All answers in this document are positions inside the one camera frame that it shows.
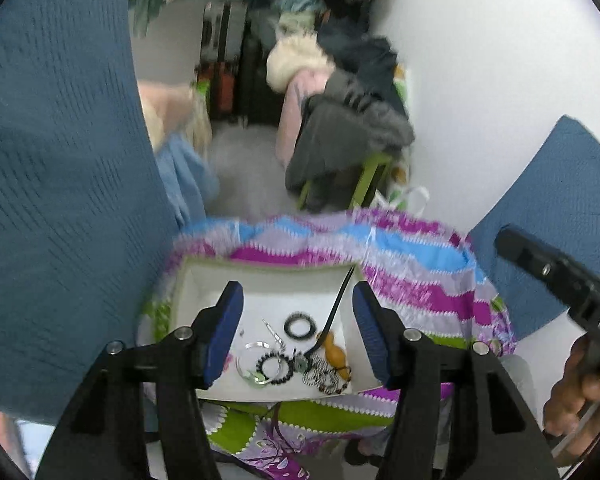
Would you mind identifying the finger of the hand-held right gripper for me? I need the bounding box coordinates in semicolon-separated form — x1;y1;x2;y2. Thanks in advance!
495;226;600;318

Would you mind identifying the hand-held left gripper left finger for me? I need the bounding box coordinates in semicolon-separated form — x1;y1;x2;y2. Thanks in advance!
35;281;245;480

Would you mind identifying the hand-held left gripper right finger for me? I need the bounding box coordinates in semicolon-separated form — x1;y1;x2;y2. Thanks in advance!
352;281;561;480

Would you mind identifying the orange gourd pendant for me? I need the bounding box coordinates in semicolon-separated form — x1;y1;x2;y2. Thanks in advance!
320;331;353;381

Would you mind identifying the black hair stick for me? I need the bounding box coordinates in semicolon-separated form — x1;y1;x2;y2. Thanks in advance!
307;266;357;357

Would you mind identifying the black beaded hair tie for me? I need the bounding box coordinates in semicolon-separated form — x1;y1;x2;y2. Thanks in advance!
256;351;295;385

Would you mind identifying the white cardboard box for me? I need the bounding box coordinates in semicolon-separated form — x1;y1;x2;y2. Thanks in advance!
172;256;381;403

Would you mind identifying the black patterned bangle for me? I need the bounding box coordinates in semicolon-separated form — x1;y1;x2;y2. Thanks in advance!
302;355;352;394

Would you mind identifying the person's right hand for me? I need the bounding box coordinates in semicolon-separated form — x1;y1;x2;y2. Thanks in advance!
544;335;600;438

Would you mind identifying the colourful striped floral cloth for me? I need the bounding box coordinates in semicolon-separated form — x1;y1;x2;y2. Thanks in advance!
137;209;518;480

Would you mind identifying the blue textured blanket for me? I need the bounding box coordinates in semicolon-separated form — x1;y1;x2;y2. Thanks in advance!
467;115;600;341
0;0;191;408

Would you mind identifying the floral white bag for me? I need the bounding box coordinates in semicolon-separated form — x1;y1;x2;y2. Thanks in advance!
375;65;431;211

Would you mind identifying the light blue cloth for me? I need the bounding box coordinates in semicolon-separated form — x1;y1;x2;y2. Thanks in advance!
155;132;221;226

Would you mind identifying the green chair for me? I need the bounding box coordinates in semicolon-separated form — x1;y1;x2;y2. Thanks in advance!
297;152;393;211

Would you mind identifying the grey fleece coat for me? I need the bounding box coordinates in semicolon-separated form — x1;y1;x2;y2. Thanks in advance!
285;70;415;191

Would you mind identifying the pink garment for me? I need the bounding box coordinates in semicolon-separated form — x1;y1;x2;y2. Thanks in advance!
275;72;331;166

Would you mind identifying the pink pillow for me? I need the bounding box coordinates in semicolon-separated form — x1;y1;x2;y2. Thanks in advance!
139;82;196;151

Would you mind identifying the orange basket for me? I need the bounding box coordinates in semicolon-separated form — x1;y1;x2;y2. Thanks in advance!
210;62;238;116

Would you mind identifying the black suitcase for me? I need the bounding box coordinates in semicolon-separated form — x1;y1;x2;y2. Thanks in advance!
237;5;281;126

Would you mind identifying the pile of dark clothes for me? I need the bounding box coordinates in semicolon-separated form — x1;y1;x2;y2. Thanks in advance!
250;0;401;111

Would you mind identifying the cream fluffy garment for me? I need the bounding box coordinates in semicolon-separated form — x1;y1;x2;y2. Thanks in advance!
266;35;336;93

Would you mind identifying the grey suitcase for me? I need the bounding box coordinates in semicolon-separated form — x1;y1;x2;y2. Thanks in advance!
200;2;246;66

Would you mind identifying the black spiral hair tie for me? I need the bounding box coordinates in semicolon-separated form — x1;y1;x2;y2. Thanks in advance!
284;311;317;342

